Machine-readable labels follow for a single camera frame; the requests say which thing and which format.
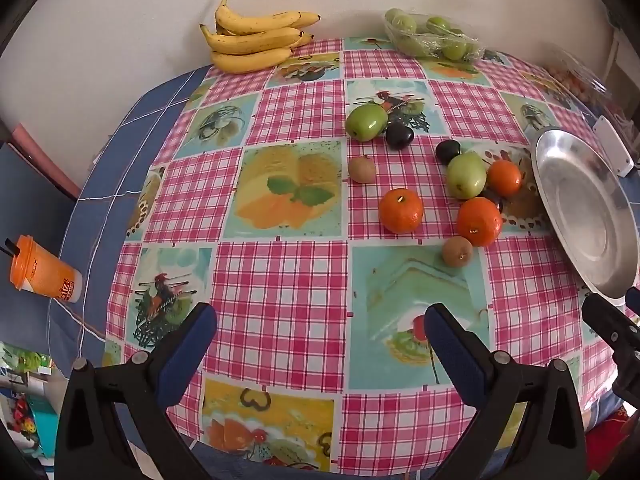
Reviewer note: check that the pile of brown longans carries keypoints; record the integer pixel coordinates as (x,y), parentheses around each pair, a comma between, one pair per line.
(567,77)

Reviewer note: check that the yellow banana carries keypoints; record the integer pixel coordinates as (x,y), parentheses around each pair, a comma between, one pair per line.
(255,41)
(260,22)
(305,39)
(250,61)

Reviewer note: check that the clear plastic tray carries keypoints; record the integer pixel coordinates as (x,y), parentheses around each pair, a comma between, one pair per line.
(432,35)

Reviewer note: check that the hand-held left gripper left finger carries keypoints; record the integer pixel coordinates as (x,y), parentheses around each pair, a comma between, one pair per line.
(187,345)

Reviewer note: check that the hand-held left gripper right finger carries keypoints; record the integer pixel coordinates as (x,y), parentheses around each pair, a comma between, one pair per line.
(452,355)

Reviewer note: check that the round metal plate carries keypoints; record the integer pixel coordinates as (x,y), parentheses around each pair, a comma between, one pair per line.
(585,210)

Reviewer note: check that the pile of green jujubes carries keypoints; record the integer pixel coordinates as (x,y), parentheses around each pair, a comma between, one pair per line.
(405,25)

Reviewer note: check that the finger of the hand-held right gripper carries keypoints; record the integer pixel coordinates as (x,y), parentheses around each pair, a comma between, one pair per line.
(607,322)
(633,298)

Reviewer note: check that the colourful printed box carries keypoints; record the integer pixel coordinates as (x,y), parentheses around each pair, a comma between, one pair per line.
(22,400)

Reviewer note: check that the red patterned cloth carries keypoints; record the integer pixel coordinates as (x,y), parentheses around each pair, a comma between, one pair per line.
(615,430)

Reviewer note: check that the clear plastic clamshell box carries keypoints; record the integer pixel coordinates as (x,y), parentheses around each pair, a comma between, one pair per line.
(580,72)

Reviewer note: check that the large green jujube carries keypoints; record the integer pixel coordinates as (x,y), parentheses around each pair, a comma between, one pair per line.
(466,175)
(366,121)

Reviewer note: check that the orange drink cup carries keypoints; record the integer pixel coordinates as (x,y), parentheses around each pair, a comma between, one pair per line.
(40,272)

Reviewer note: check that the dark purple plum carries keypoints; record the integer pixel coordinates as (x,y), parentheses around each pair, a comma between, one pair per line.
(399,136)
(447,151)
(495,200)

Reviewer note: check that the white plastic adapter box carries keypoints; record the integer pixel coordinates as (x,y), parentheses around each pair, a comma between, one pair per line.
(612,147)

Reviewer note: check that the orange tangerine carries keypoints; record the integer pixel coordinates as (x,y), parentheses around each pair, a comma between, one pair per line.
(504,177)
(479,221)
(401,210)

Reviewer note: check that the pink checked tablecloth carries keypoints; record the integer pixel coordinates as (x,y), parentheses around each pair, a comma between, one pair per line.
(290,285)

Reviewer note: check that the pink furniture edge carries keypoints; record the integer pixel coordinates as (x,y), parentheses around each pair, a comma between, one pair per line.
(42,160)

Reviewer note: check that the small brown kiwi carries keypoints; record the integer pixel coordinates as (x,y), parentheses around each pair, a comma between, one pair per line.
(361,169)
(457,251)

